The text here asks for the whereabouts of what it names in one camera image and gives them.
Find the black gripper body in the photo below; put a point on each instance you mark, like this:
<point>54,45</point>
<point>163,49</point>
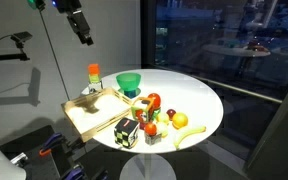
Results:
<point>78,21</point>

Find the plush block with car drawings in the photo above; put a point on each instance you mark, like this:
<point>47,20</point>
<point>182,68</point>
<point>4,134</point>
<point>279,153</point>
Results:
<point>144,110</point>

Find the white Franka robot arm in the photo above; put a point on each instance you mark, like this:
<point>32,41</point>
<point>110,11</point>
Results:
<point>67,4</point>

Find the orange and green block stack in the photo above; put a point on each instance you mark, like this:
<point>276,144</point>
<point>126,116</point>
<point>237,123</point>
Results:
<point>94,78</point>

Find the green plastic bowl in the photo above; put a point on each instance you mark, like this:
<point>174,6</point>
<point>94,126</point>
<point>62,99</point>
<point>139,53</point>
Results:
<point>128,81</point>

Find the black green checkered plush cube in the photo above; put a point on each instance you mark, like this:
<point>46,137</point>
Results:
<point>126,132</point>

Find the yellow green apple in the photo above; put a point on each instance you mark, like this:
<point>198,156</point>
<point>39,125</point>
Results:
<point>163,117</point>

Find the blue clamp with orange tip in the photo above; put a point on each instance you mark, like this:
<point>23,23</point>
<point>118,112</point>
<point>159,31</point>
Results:
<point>51,142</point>

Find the small red tomato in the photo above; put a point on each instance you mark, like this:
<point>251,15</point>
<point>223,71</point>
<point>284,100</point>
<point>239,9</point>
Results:
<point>150,129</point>

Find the dark red plum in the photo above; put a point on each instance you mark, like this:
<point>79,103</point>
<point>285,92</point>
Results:
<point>171,113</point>

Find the pale green pear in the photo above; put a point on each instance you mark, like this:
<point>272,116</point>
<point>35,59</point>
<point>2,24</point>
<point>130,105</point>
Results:
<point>163,129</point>

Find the small grey patterned cube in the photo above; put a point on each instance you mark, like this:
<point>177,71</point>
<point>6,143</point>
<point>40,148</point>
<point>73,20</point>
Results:
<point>153,139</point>

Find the orange fruit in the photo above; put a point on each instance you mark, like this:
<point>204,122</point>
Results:
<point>180,120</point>

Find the black mounting platform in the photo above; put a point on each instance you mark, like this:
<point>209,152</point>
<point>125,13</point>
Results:
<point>34,150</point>

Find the yellow green banana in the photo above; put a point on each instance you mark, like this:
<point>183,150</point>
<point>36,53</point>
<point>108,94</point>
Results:
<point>187,133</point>

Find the black camera on stand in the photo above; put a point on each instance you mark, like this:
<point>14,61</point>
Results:
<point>20,37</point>

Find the white table pedestal base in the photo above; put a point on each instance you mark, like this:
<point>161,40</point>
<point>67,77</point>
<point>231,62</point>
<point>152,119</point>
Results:
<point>147,167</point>

